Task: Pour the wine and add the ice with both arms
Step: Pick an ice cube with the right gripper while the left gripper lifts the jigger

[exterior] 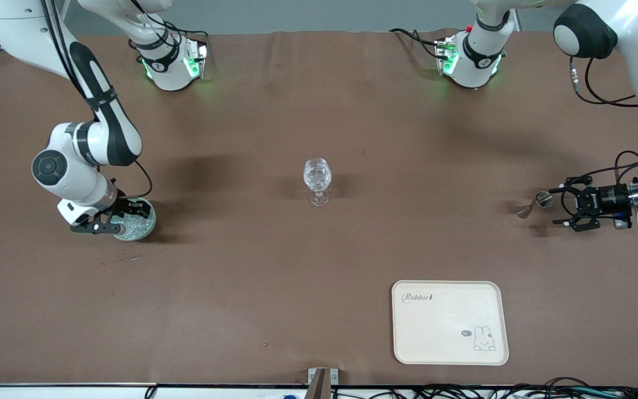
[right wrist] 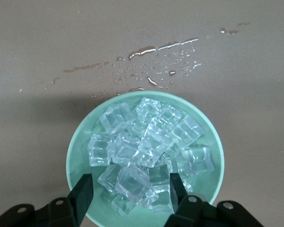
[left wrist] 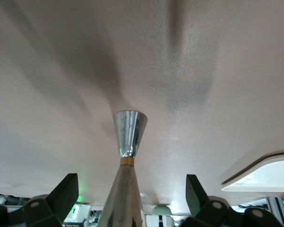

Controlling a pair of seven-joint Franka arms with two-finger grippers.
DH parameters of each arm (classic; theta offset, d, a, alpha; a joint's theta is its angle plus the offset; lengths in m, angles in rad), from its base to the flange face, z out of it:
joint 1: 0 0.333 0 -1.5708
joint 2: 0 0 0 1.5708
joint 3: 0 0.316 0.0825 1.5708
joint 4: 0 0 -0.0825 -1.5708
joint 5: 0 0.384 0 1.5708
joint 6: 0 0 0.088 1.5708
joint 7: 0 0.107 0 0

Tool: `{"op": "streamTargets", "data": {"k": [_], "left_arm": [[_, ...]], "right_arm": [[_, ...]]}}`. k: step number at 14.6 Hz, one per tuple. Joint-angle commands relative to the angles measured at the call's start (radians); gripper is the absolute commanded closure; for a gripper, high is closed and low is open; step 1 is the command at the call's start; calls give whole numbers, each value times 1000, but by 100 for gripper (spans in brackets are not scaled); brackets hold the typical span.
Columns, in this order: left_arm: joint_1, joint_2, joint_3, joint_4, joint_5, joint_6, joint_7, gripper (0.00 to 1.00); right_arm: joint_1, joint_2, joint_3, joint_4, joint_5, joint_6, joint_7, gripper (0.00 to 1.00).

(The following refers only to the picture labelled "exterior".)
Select green round bowl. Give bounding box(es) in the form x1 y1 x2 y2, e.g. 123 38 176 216
111 197 157 242

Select metal base connector plate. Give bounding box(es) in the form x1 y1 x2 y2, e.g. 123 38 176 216
185 40 209 79
434 36 458 75

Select clear ice cubes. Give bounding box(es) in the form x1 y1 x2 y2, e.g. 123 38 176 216
117 215 152 240

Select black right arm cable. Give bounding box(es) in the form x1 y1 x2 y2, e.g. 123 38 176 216
42 0 153 201

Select brown table cover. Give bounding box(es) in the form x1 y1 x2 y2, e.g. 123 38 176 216
0 28 638 387

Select clear wine glass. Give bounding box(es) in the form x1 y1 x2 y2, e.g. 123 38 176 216
303 158 332 207

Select steel double jigger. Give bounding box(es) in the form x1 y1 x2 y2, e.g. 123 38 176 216
515 191 554 219

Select black base cable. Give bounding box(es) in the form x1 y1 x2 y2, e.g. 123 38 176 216
161 21 210 46
389 28 448 59

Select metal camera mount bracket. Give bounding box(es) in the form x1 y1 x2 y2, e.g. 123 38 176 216
307 367 339 399

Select black cable bundle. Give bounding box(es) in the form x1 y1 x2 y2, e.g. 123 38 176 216
330 377 638 399

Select cream rabbit print tray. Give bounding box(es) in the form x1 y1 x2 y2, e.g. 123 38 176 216
391 280 510 366

